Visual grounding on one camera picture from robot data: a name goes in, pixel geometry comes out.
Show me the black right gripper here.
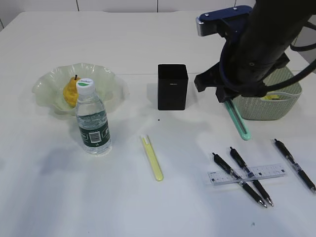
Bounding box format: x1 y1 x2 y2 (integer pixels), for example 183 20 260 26
194 38 290 103

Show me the green utility knife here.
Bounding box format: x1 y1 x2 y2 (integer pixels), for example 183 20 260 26
224 100 251 141

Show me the yellow waste paper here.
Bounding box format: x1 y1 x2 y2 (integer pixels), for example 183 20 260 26
261 93 284 101

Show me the clear water bottle green label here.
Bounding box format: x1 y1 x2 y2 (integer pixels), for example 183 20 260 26
75 78 112 155

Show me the yellow pear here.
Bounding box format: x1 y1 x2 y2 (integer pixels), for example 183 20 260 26
63 75 80 108

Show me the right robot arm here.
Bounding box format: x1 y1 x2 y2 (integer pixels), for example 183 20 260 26
194 0 316 103

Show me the green woven plastic basket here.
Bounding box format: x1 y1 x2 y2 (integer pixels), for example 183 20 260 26
233 82 302 120

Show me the black square pen holder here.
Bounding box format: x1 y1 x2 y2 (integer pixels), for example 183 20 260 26
158 64 189 111

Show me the black pen middle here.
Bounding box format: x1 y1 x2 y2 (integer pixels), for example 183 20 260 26
230 147 274 206

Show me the black pen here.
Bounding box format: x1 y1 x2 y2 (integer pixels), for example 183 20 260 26
230 147 274 206
212 153 267 208
274 139 316 193

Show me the black pen right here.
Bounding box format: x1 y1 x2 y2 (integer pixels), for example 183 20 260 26
274 139 316 193

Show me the clear plastic ruler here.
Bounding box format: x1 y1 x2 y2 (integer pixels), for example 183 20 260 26
208 164 287 186

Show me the black pen left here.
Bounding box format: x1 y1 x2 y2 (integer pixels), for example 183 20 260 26
212 153 267 208

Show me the yellow utility knife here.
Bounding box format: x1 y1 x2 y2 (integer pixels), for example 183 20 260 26
141 135 164 182

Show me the pale green wavy glass plate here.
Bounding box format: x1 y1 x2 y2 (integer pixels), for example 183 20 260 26
32 63 118 116

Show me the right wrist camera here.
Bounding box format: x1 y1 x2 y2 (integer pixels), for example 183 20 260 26
196 5 252 39

